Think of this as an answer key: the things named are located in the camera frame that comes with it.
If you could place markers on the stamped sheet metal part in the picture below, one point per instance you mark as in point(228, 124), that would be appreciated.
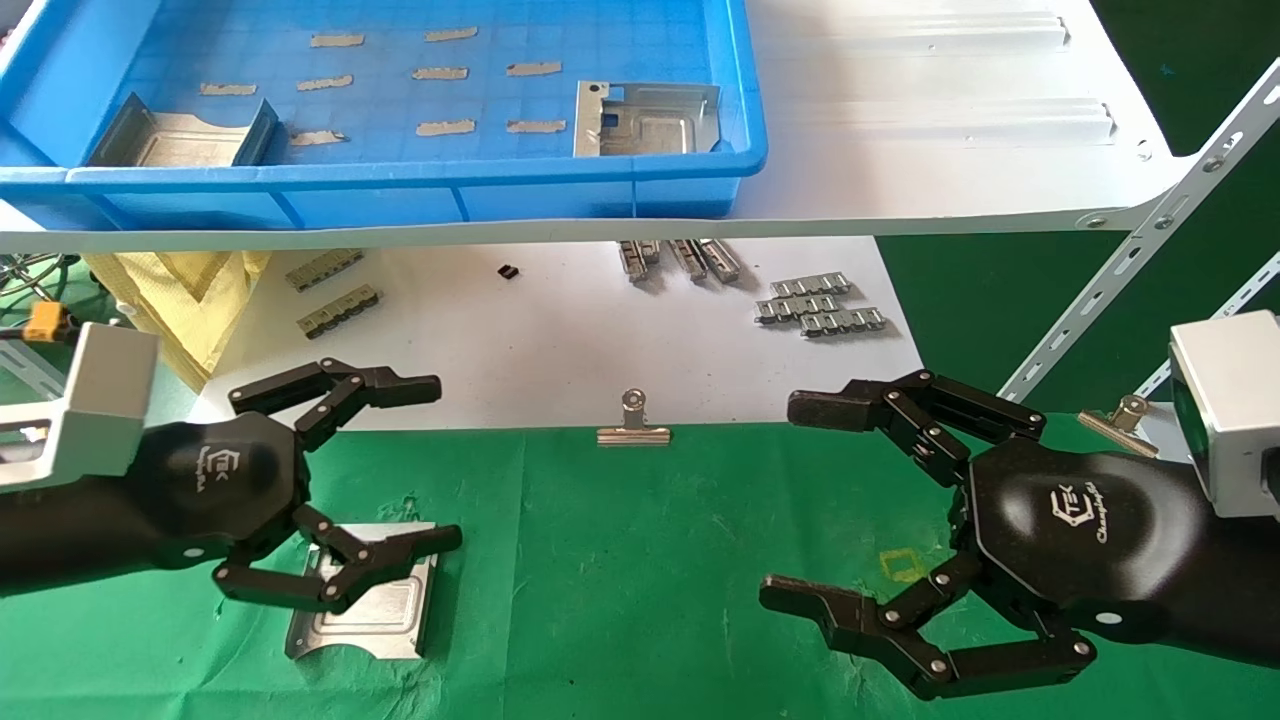
point(650, 130)
point(180, 145)
point(390, 620)

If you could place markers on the olive connector strip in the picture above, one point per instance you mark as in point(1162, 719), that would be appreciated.
point(324, 270)
point(338, 312)

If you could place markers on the white ribbed shelf board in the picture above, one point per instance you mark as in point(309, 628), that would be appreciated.
point(900, 150)

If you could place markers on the perforated white shelf post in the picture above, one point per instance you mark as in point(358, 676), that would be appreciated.
point(20, 372)
point(1150, 225)
point(1240, 300)

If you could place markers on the silver binder clip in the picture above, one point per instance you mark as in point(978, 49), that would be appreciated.
point(1115, 428)
point(633, 433)

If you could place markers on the grey tape strip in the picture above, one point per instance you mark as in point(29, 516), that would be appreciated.
point(337, 40)
point(536, 127)
point(534, 69)
point(228, 89)
point(450, 34)
point(325, 83)
point(445, 127)
point(440, 73)
point(318, 138)

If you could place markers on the yellow power connector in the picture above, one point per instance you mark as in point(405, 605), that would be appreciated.
point(47, 323)

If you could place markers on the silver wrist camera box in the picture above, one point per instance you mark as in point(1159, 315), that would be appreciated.
point(1240, 400)
point(105, 390)

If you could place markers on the white flat shelf board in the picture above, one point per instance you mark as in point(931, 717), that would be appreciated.
point(550, 350)

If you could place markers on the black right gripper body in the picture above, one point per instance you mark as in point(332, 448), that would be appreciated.
point(1090, 540)

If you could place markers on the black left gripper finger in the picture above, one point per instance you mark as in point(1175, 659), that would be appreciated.
point(380, 388)
point(400, 550)

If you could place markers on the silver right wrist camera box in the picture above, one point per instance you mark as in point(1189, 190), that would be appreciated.
point(1240, 400)

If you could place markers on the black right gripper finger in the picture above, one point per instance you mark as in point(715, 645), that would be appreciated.
point(900, 405)
point(900, 640)

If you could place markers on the silver linked clip strip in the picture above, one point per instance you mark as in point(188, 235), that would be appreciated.
point(842, 322)
point(810, 285)
point(797, 308)

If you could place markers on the green table cloth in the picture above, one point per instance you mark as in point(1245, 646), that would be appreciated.
point(620, 600)

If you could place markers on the yellow fabric sheet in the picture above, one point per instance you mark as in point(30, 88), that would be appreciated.
point(170, 300)

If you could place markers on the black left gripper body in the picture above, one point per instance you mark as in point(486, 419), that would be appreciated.
point(200, 490)

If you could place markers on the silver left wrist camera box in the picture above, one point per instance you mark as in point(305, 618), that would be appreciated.
point(105, 390)

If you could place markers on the silver metal rail piece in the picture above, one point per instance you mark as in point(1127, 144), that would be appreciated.
point(638, 262)
point(722, 260)
point(688, 260)

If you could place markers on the blue plastic bin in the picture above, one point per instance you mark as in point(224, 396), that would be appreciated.
point(400, 195)

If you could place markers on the small black part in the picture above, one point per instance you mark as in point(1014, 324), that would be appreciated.
point(509, 271)

